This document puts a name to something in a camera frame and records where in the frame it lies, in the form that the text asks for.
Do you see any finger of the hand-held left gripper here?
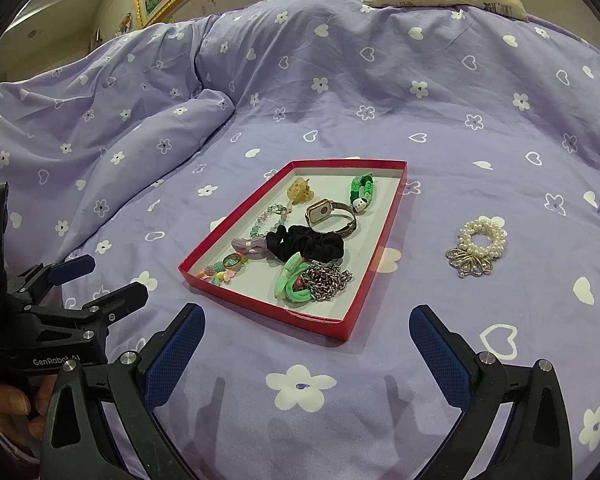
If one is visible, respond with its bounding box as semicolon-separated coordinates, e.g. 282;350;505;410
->
34;282;150;334
11;254;95;297

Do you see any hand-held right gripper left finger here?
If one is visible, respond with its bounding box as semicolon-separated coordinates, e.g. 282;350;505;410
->
39;303;207;480

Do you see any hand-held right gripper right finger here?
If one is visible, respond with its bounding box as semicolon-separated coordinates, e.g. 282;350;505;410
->
409;304;587;480

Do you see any silver chain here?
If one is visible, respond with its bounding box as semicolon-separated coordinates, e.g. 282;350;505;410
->
300;262;353;303

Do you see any green plush hair clip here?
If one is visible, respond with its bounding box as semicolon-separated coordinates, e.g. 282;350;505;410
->
275;252;313;307

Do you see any pastel beaded bracelet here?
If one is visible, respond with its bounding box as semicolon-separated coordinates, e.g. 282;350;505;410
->
247;204;291;246

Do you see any green crochet hair tie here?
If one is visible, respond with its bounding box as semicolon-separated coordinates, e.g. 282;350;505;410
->
349;174;377;215

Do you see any silver bangle watch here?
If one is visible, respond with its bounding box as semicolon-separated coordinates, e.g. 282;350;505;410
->
305;200;357;236

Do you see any amber claw hair clip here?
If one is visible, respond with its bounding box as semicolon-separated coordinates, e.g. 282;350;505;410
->
286;176;312;206

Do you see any red jewelry box tray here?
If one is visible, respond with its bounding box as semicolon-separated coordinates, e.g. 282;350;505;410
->
178;159;409;342

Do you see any person's left hand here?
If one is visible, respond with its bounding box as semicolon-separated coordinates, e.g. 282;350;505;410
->
0;378;57;445

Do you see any black scrunchie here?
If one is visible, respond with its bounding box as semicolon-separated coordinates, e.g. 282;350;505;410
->
266;225;346;263

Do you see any purple flower print blanket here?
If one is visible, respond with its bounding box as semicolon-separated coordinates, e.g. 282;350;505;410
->
0;0;600;480

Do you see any colourful beaded bracelet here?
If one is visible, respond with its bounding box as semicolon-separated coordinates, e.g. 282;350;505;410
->
197;254;251;286

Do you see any pearl hair tie metal flower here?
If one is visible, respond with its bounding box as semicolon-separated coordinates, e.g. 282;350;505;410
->
446;216;508;278

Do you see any purple hair tie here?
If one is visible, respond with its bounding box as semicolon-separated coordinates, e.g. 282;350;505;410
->
231;236;271;261

